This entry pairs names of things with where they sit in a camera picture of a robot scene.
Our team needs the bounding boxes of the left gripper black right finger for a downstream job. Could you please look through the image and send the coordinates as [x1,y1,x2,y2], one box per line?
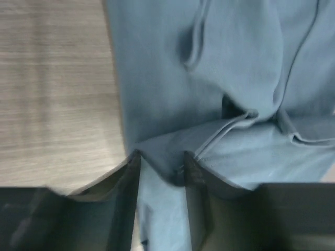
[184,153,334,250]

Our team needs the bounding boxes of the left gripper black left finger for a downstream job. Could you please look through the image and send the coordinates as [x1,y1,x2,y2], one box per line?
[1,151,141,250]

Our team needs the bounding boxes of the grey-blue t-shirt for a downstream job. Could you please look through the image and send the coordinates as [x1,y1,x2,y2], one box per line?
[106,1,334,250]

